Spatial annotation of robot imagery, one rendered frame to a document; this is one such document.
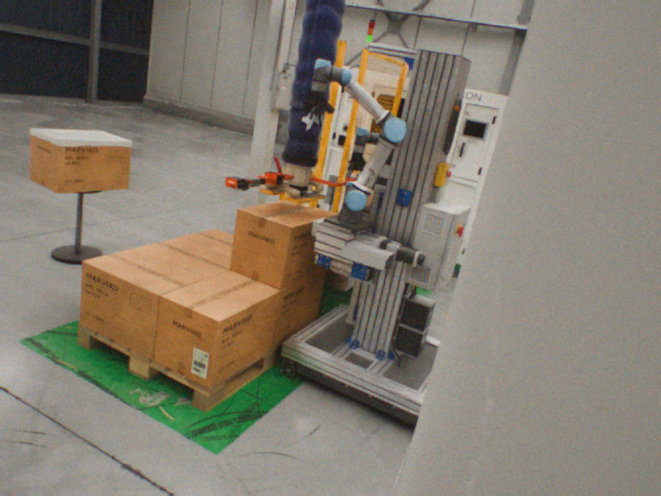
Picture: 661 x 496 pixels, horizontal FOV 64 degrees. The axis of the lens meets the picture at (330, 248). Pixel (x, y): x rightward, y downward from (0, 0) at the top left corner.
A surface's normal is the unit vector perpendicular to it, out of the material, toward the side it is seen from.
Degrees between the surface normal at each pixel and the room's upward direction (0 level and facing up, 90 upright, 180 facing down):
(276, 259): 90
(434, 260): 90
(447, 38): 90
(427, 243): 90
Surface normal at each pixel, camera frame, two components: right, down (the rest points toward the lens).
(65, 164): 0.80, 0.32
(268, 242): -0.47, 0.18
